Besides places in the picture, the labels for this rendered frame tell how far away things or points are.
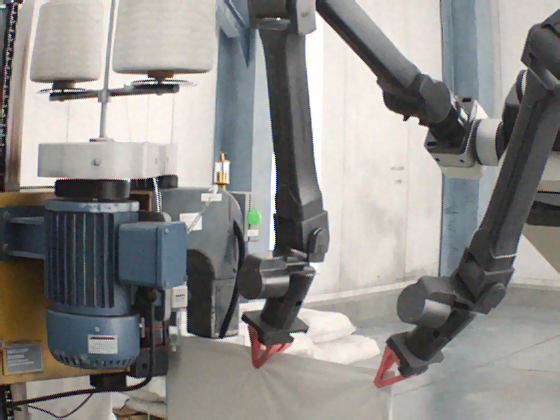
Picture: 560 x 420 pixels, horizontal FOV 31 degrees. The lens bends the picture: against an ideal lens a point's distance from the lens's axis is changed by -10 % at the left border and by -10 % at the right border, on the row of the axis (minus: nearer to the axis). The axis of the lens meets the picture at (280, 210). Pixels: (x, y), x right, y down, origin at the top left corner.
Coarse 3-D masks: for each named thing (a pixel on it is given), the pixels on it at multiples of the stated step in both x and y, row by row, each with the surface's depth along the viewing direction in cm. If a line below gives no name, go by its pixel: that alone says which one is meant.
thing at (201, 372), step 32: (192, 352) 190; (224, 352) 187; (192, 384) 190; (224, 384) 187; (256, 384) 182; (288, 384) 176; (320, 384) 171; (352, 384) 167; (192, 416) 191; (224, 416) 187; (256, 416) 182; (288, 416) 176; (320, 416) 171; (352, 416) 167; (384, 416) 163
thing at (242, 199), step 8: (232, 192) 205; (240, 192) 205; (248, 192) 206; (240, 200) 204; (248, 200) 204; (256, 200) 205; (240, 208) 204; (248, 208) 204; (256, 208) 206; (248, 224) 204; (256, 240) 206
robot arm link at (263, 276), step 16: (320, 240) 171; (256, 256) 169; (272, 256) 170; (288, 256) 171; (304, 256) 172; (320, 256) 173; (240, 272) 170; (256, 272) 168; (272, 272) 169; (240, 288) 170; (256, 288) 168; (272, 288) 169
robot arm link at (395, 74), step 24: (264, 0) 158; (288, 0) 156; (336, 0) 165; (336, 24) 168; (360, 24) 170; (360, 48) 173; (384, 48) 175; (384, 72) 178; (408, 72) 180; (384, 96) 188; (432, 96) 183; (432, 120) 184
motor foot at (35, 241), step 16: (0, 208) 158; (16, 208) 160; (32, 208) 163; (0, 224) 158; (16, 224) 160; (32, 224) 157; (0, 240) 158; (16, 240) 160; (32, 240) 158; (0, 256) 158; (16, 256) 160; (32, 256) 157
